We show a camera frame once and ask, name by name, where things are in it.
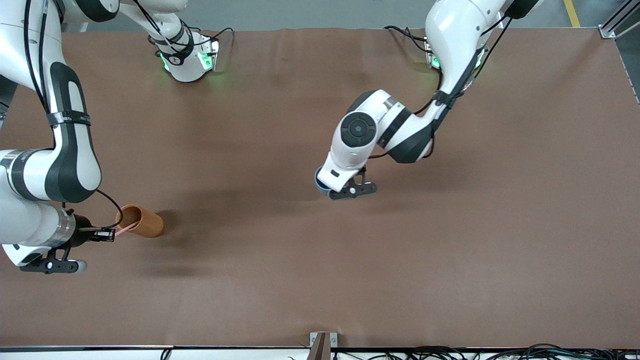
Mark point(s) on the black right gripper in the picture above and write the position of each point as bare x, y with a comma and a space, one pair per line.
83, 231

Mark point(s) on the pink chopstick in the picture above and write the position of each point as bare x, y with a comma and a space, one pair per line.
125, 229

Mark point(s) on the blue cup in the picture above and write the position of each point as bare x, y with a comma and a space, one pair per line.
321, 184

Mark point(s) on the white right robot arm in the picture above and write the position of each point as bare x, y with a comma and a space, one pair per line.
30, 50

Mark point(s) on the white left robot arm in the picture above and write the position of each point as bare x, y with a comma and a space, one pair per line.
450, 30

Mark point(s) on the brown wooden cup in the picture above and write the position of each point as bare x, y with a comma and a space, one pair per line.
147, 225

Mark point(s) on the brown table cover sheet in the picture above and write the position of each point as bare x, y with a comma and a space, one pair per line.
320, 260

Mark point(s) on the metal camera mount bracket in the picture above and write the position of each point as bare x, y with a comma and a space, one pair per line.
323, 345

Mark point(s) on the aluminium frame profile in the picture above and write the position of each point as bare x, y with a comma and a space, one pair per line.
617, 20

